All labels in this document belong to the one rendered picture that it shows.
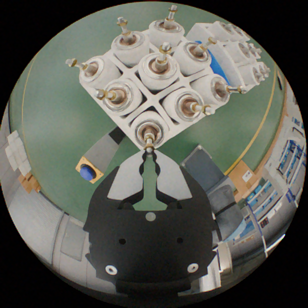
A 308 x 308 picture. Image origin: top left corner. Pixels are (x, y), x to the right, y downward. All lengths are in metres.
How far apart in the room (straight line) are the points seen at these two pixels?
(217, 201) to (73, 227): 4.97
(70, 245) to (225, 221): 5.06
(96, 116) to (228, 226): 0.78
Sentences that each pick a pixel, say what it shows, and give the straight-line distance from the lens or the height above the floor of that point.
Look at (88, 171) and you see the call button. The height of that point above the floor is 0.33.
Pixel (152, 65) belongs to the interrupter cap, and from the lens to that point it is 0.23.
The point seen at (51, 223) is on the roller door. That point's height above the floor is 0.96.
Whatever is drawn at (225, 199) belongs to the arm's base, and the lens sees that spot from 0.42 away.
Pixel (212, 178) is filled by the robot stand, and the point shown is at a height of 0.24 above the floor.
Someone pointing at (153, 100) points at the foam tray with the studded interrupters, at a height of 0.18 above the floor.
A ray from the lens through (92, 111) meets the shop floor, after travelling 0.56.
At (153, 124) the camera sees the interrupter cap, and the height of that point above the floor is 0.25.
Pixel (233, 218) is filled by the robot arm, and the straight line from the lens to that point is 0.41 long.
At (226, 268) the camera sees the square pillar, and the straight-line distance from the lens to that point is 6.98.
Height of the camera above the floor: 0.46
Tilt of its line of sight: 58 degrees down
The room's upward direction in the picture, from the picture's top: 177 degrees clockwise
